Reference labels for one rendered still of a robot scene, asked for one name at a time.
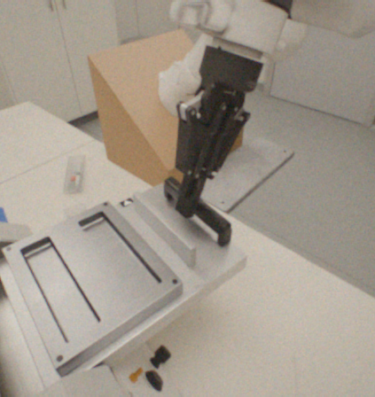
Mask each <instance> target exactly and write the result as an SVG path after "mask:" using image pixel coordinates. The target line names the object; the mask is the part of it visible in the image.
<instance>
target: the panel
mask: <svg viewBox="0 0 375 397"><path fill-rule="evenodd" d="M154 356H155V355H154V353H153V352H152V351H151V349H150V348H149V346H147V343H146V342H144V343H143V344H141V345H140V346H138V347H137V349H135V350H134V351H131V352H130V353H129V354H128V355H126V356H125V357H124V358H122V359H121V360H119V361H118V362H117V363H115V364H114V365H113V366H112V367H110V369H111V370H112V372H113V374H114V375H115V377H116V378H117V379H118V381H119V383H120V386H121V388H122V389H123V391H124V393H125V394H126V395H127V396H128V397H184V396H183V395H182V394H181V393H180V391H179V390H178V388H177V387H176V385H175V383H174V382H173V380H172V379H171V378H170V377H169V376H168V374H167V372H166V370H164V368H163V367H162V366H161V364H160V367H159V368H158V369H156V368H155V367H153V365H152V363H151V362H150V358H151V357H152V358H153V357H154ZM149 370H156V371H157V373H158V374H159V375H160V377H161V378H162V380H163V387H162V388H159V387H157V386H156V385H155V384H154V383H153V382H152V381H151V379H150V378H149V377H148V375H147V372H148V371H149Z"/></svg>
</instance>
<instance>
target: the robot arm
mask: <svg viewBox="0 0 375 397"><path fill-rule="evenodd" d="M169 16H170V18H171V21H173V22H174V23H176V24H178V25H181V26H184V27H187V28H190V29H193V30H195V31H198V32H200V33H201V35H200V37H199V40H198V41H197V42H196V43H195V44H194V47H193V49H192V50H191V51H189V52H188V53H187V54H186V56H185V57H184V60H178V61H175V62H174V64H173V65H172V66H171V67H170V68H169V70H166V71H163V72H160V73H158V78H159V88H158V94H159V98H160V102H161V103H162V104H163V106H164V107H166V109H167V110H168V111H169V113H170V114H171V115H172V116H175V117H178V119H179V120H178V129H177V139H176V156H175V169H177V170H178V171H180V172H181V173H182V174H184V178H183V180H182V182H181V187H180V189H179V195H178V198H177V202H176V205H175V210H176V211H177V212H178V213H180V214H181V215H182V216H183V217H184V218H185V219H189V218H192V217H194V213H195V211H196V208H197V205H198V203H199V199H200V196H201V193H202V192H203V188H204V185H205V182H206V180H207V178H208V179H209V180H213V179H214V177H215V176H214V175H213V172H215V173H219V172H220V170H221V168H222V167H223V163H224V161H225V160H226V158H227V156H228V154H229V153H230V150H231V147H232V146H233V145H234V143H235V141H236V139H237V137H238V135H239V133H240V131H241V129H242V127H243V126H245V124H246V123H247V122H248V120H249V119H250V117H251V113H249V112H247V111H245V109H244V107H243V105H244V103H245V96H246V92H251V91H253V90H254V89H255V88H256V85H257V82H258V80H259V79H260V73H261V70H262V68H263V65H264V63H262V62H260V61H255V60H252V59H250V58H256V59H259V60H260V59H261V57H262V56H263V57H265V58H267V59H269V60H270V61H273V62H282V61H286V60H288V59H289V58H292V57H293V56H294V55H295V54H296V53H297V52H298V51H299V50H300V49H301V46H302V45H303V43H304V41H305V39H306V34H307V25H311V26H315V27H321V28H324V29H328V30H331V31H334V32H336V33H338V34H343V35H345V36H348V37H350V38H353V39H354V40H356V39H358V38H360V37H362V36H363V35H367V34H370V33H371V32H373V31H375V0H178V1H175V2H173V3H172V4H171V7H170V11H169ZM239 53H241V54H243V55H246V56H248V57H250V58H246V57H243V56H241V55H239ZM215 163H216V164H215Z"/></svg>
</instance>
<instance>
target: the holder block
mask: <svg viewBox="0 0 375 397"><path fill-rule="evenodd" d="M2 251H3V253H4V257H5V258H6V260H7V261H8V266H9V267H10V269H11V272H12V274H13V275H14V278H15V280H16V282H17V284H18V287H19V289H20V293H21V294H22V296H23V298H24V301H25V302H26V303H27V309H28V311H29V313H30V315H31V316H32V318H33V320H34V322H35V325H36V329H37V331H38V332H39V334H40V337H41V339H42V341H43V343H44V345H45V350H46V351H47V353H48V355H49V357H50V359H51V361H52V364H53V366H54V368H55V370H56V371H57V372H58V374H59V376H60V377H61V378H63V377H64V376H65V375H66V374H67V373H69V372H70V371H72V370H73V369H75V368H77V367H78V366H80V365H81V364H82V363H83V362H85V361H86V360H89V358H91V356H93V355H94V354H96V353H97V352H99V351H100V350H102V349H104V348H105V347H106V346H108V345H110V343H112V342H113V341H115V340H116V339H118V338H119V337H120V336H121V335H123V334H124V333H126V332H129V330H131V329H132V328H134V327H135V326H137V324H138V323H141V322H142V321H144V320H145V319H146V318H147V317H148V316H150V315H153V314H154V313H156V311H158V310H159V309H161V308H162V307H164V306H165V305H167V304H168V303H169V302H170V301H172V300H174V299H175V298H176V297H177V296H180V295H181V294H183V293H184V282H183V281H182V280H181V279H180V278H179V277H177V276H176V274H175V272H174V271H173V270H172V269H171V268H169V267H168V266H167V264H166V262H165V261H164V260H163V259H162V258H160V257H159V255H158V254H157V253H156V252H155V251H154V250H153V249H152V248H151V247H150V246H149V245H148V244H147V243H146V241H145V240H144V239H142V238H141V236H140V235H139V234H138V233H137V231H136V230H134V229H133V228H132V226H131V225H130V224H129V223H128V221H126V220H125V219H124V217H123V216H122V215H121V214H120V213H119V212H118V211H117V210H116V209H115V207H114V206H113V205H112V204H111V203H110V202H109V201H105V202H103V203H100V204H99V205H97V206H94V207H92V208H91V209H89V210H87V211H83V212H80V213H79V214H77V215H75V216H72V217H71V218H69V219H67V220H65V221H62V222H59V223H57V224H54V225H53V226H51V227H49V228H48V229H46V230H41V231H39V232H37V233H35V234H34V235H32V236H30V237H26V238H23V239H21V240H20V241H17V242H16V243H14V244H12V245H9V246H7V247H5V248H2Z"/></svg>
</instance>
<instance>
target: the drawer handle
mask: <svg viewBox="0 0 375 397"><path fill-rule="evenodd" d="M180 187H181V183H179V182H178V181H177V180H176V179H175V178H174V177H173V176H170V177H169V178H166V180H165V184H164V195H165V197H166V199H170V198H172V197H174V198H175V199H176V200H177V198H178V195H179V189H180ZM194 215H195V216H197V217H198V218H199V219H200V220H201V221H203V222H204V223H205V224H206V225H207V226H208V227H209V228H210V229H211V230H213V231H214V232H215V233H216V234H217V243H218V244H219V245H220V246H224V245H226V244H227V243H229V242H230V241H231V231H232V229H231V222H230V221H228V220H226V219H225V218H224V217H223V216H222V215H221V214H219V213H218V212H217V211H215V210H214V209H213V208H212V207H211V206H210V205H209V204H207V203H206V202H205V201H203V200H202V199H201V198H200V199H199V203H198V205H197V208H196V211H195V213H194Z"/></svg>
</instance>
